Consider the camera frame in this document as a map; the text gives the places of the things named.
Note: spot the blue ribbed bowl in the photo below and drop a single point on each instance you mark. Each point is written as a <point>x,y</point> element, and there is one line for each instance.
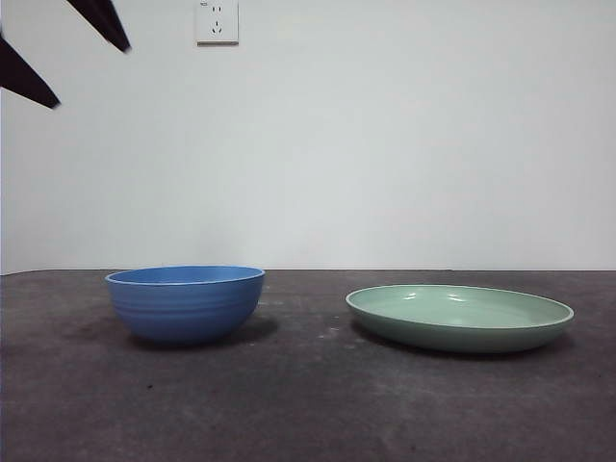
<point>187,313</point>

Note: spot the white wall socket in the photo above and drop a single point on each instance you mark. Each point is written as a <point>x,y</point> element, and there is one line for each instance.
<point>231,33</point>

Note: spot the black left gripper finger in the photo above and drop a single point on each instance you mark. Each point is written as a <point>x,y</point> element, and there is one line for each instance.
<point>19,77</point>
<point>103,24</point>

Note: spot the green round plate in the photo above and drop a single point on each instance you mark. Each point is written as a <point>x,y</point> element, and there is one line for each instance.
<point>457,332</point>

